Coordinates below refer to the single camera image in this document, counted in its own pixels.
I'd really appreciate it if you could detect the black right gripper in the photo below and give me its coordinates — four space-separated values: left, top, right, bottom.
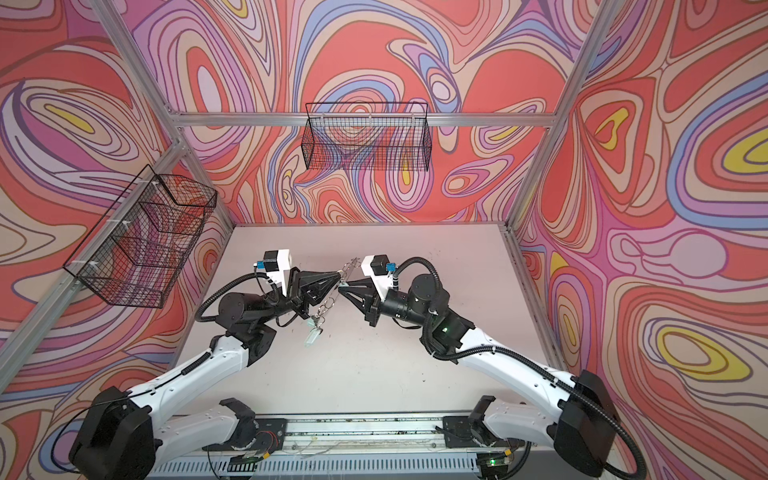
339 278 433 328

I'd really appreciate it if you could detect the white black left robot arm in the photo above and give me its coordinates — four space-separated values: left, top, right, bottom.
65 267 342 479

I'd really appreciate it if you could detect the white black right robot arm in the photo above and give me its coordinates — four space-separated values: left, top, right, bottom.
339 255 648 479

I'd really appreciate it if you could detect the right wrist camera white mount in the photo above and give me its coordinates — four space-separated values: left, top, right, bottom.
361 254 397 300

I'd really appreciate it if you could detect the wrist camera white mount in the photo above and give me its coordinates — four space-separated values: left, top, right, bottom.
254 249 292 296
361 254 397 300

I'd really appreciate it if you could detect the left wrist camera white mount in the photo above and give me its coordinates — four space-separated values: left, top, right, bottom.
254 249 292 296

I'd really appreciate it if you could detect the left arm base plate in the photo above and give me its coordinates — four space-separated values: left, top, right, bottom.
203 418 288 454

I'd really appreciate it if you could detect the black wire basket back wall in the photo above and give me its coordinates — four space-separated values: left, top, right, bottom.
301 100 432 172

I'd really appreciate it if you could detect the black wire basket wall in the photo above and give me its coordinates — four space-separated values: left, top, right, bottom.
301 100 432 172
63 166 218 309

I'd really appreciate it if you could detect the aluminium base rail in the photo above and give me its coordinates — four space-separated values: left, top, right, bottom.
101 410 625 480

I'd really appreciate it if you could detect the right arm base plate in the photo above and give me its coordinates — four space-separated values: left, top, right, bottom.
435 416 525 450

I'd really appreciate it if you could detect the black wire basket left wall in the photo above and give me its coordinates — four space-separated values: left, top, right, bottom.
63 166 218 309

